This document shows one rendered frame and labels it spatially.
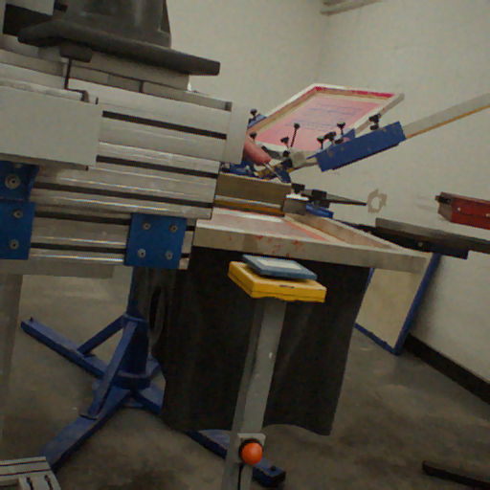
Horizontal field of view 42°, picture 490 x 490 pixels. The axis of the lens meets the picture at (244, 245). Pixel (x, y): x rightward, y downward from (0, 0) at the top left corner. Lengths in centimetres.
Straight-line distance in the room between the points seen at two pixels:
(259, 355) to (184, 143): 38
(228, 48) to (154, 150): 524
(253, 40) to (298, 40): 46
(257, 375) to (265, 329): 8
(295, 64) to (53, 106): 567
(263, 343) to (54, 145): 51
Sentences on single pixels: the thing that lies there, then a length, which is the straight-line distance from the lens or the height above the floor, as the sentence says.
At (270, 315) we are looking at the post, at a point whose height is 89.
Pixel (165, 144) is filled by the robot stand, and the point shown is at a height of 113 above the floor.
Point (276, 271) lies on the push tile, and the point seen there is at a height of 97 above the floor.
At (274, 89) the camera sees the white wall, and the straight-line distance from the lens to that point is 626.
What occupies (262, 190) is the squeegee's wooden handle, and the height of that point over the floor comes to 103.
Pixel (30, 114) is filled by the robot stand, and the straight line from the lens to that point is 72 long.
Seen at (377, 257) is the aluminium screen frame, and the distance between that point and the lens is 134.
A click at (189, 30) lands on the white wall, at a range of 605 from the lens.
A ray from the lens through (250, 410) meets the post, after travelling 111.
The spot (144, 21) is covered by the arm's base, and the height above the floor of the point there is 129.
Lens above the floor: 116
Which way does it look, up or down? 9 degrees down
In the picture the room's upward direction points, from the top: 11 degrees clockwise
